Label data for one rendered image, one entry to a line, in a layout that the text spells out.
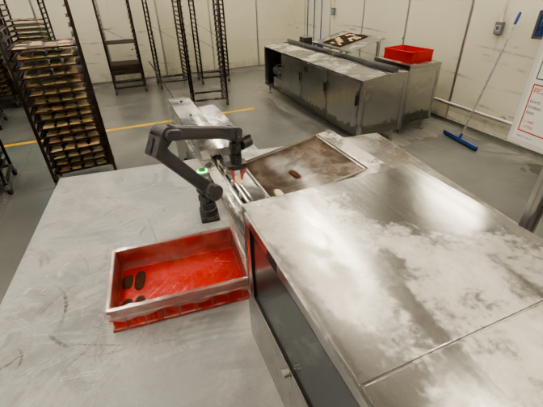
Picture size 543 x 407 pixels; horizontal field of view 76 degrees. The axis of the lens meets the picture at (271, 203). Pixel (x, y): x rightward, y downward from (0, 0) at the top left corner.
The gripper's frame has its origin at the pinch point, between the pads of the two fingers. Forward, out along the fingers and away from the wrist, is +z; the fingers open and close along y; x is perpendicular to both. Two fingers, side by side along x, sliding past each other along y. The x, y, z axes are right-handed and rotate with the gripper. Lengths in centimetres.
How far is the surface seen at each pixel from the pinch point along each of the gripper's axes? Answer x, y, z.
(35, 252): 5, 93, 11
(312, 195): 84, 5, -38
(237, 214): 20.4, 7.6, 6.8
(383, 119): -179, -239, 63
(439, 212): 103, -18, -38
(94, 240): 7, 69, 11
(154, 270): 39, 48, 10
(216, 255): 39.9, 23.3, 10.4
